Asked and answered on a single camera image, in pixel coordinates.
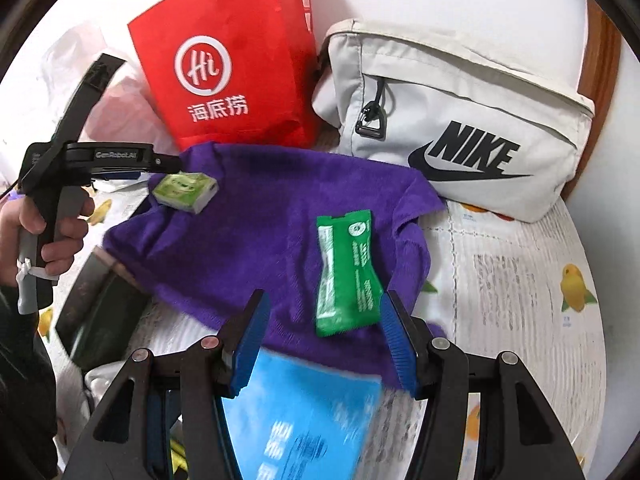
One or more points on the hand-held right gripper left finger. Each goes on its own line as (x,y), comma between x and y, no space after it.
(250,345)

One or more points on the brown wooden trim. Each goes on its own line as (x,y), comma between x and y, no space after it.
(602,60)

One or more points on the white plastic shopping bag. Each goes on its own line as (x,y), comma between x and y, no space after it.
(125,100)

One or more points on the red paper bag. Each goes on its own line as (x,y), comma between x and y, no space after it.
(240,25)

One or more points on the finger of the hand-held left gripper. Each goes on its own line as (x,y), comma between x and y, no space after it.
(167,162)

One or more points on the purple towel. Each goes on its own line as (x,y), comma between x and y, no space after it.
(260,230)

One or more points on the dark green tin box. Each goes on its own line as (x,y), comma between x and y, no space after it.
(105,310)

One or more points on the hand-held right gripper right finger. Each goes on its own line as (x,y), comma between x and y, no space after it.
(400,347)

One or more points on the fruit print lace tablecloth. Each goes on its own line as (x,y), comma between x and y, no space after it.
(500,270)

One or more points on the person's left forearm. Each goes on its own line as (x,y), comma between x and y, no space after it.
(25,385)

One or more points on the person's left hand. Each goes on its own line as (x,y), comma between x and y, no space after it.
(67,240)

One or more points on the white sling bag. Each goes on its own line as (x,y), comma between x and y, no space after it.
(450,90)

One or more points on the light green tissue pack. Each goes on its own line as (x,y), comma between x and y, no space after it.
(185,191)

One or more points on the green wet wipe packet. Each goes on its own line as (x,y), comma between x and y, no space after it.
(345,270)

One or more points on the white cloth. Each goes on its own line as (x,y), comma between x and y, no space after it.
(100,380)

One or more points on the blue tissue pack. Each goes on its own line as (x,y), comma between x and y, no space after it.
(300,410)

